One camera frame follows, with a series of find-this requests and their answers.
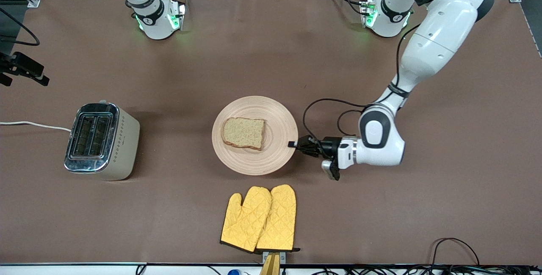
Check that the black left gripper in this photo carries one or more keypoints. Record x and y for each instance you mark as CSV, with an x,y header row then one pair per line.
x,y
327,146

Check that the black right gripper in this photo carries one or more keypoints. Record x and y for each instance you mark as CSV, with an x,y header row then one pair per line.
x,y
4,65

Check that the round wooden plate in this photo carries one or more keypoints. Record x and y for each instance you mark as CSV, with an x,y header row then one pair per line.
x,y
277,148

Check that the slice of brown bread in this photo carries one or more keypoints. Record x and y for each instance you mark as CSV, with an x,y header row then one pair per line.
x,y
243,133

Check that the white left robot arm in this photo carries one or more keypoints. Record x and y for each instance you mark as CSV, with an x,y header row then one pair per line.
x,y
440,34

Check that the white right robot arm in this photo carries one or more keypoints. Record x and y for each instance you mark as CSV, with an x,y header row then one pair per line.
x,y
154,17

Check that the cream and chrome toaster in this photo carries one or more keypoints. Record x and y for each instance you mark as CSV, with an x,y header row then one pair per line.
x,y
123,144

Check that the yellow quilted oven mitt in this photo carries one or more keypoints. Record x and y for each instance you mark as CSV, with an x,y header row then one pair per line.
x,y
281,215
243,220

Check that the small blue object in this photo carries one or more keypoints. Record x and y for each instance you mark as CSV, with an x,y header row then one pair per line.
x,y
234,272

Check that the small metal bracket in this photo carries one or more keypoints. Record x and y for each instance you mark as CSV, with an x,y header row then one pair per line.
x,y
283,256

